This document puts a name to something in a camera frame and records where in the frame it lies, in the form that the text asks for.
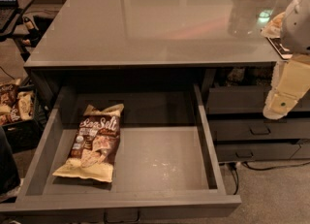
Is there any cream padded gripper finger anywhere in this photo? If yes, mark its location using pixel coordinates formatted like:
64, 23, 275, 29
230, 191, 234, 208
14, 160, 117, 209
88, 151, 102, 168
263, 54, 310, 120

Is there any brown sea salt chip bag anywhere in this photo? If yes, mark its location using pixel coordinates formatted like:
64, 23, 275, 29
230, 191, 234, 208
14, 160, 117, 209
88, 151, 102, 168
53, 104, 124, 182

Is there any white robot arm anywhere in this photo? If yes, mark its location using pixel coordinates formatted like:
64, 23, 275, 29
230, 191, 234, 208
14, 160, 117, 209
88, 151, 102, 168
262, 0, 310, 120

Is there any right upper grey drawer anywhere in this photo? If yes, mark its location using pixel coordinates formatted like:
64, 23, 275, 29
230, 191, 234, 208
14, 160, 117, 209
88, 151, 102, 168
205, 85, 270, 114

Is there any right middle grey drawer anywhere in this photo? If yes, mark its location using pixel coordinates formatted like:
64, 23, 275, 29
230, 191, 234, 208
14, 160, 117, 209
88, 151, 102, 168
209, 118, 310, 142

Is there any right lower grey drawer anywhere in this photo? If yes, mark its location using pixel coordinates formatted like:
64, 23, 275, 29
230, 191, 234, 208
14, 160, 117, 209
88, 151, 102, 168
215, 144, 310, 162

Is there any grey counter cabinet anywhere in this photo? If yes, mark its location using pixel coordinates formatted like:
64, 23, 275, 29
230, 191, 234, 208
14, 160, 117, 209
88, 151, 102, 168
25, 0, 293, 106

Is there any open grey top drawer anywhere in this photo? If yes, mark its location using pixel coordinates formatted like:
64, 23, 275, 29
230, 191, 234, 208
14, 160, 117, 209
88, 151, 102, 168
0, 85, 241, 224

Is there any chip bag in crate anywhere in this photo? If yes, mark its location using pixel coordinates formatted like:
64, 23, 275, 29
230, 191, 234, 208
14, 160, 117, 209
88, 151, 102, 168
17, 91, 34, 120

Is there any black white fiducial marker tag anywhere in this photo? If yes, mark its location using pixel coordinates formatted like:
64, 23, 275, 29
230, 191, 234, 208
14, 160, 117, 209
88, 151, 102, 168
267, 38, 293, 60

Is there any open laptop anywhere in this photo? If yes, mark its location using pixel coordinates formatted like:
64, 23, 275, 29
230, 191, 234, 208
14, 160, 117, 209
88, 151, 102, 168
0, 0, 18, 32

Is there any dark clothed person at edge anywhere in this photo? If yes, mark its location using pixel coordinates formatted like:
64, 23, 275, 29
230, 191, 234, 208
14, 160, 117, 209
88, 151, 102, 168
0, 127, 21, 203

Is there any black cable on floor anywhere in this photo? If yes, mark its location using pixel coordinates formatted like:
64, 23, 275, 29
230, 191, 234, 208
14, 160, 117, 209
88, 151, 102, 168
226, 159, 310, 196

